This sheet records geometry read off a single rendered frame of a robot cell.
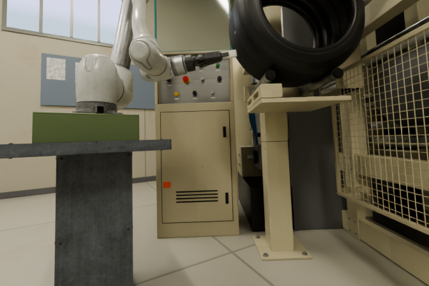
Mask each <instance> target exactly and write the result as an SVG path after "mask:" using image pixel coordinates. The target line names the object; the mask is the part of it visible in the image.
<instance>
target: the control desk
mask: <svg viewBox="0 0 429 286"><path fill-rule="evenodd" d="M217 51H220V52H226V51H230V50H203V51H182V52H163V55H164V56H167V57H172V56H178V55H181V54H182V55H183V56H185V55H189V54H192V55H193V57H195V56H198V53H207V52H217ZM195 68H196V69H195V71H190V72H188V71H187V74H185V75H179V76H176V77H172V78H171V79H168V80H163V81H159V82H154V96H155V104H156V105H155V132H156V140H160V139H171V144H172V149H169V150H162V151H160V150H156V216H157V238H167V237H202V236H236V235H239V209H238V193H237V161H236V130H235V113H234V81H233V65H232V58H229V59H224V60H222V61H221V62H219V63H215V64H211V65H209V66H206V67H202V66H196V67H195ZM163 182H170V188H164V187H163Z"/></svg>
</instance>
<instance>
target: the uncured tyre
mask: <svg viewBox="0 0 429 286"><path fill-rule="evenodd" d="M267 6H283V7H286V8H289V9H291V10H293V11H295V12H296V13H298V14H299V15H300V16H302V17H303V19H304V20H305V21H306V23H307V24H308V26H309V28H310V30H311V32H312V36H313V48H308V47H302V46H299V45H296V44H294V43H292V42H290V41H288V40H286V39H285V38H284V37H282V36H281V35H280V34H278V33H277V32H276V31H275V29H274V28H273V27H272V25H271V24H270V23H269V21H268V19H267V17H266V15H265V13H264V10H263V8H264V7H267ZM364 28H365V4H364V0H235V1H234V5H233V7H232V11H231V14H230V19H229V38H230V44H231V47H232V50H236V52H237V57H236V59H237V60H238V62H239V64H240V65H241V66H242V67H243V68H244V69H245V70H246V71H247V72H248V73H249V74H250V75H251V76H252V77H254V78H256V79H257V80H260V79H261V78H262V77H263V76H264V74H265V73H266V72H267V71H268V70H273V71H274V72H275V73H276V78H275V79H274V80H273V81H272V82H271V83H270V84H282V87H299V86H303V85H306V84H309V83H311V82H313V81H314V80H316V79H318V78H320V77H321V76H323V75H325V74H327V73H328V72H330V71H332V70H334V69H335V68H337V67H339V66H340V65H341V64H343V63H344V62H345V61H346V60H347V59H348V58H349V57H350V55H351V54H352V53H353V52H354V51H355V49H356V48H357V46H358V45H359V42H360V40H361V37H362V35H363V31H364ZM235 29H236V37H235V35H234V30H235Z"/></svg>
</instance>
